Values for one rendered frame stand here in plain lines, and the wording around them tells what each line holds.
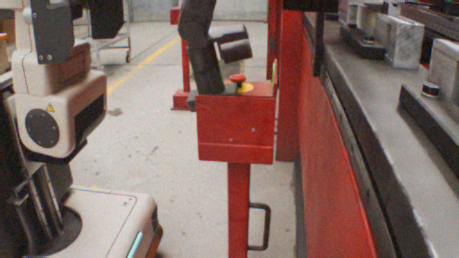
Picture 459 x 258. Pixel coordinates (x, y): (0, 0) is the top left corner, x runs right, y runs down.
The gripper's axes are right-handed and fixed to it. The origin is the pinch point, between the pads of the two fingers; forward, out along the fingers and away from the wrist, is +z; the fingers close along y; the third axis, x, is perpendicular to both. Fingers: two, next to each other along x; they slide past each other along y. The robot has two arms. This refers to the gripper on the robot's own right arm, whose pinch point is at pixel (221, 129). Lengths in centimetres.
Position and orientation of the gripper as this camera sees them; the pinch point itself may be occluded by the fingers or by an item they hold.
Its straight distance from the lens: 76.6
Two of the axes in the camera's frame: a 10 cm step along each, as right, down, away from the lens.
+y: 9.7, -1.6, -1.7
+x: 0.8, -4.5, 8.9
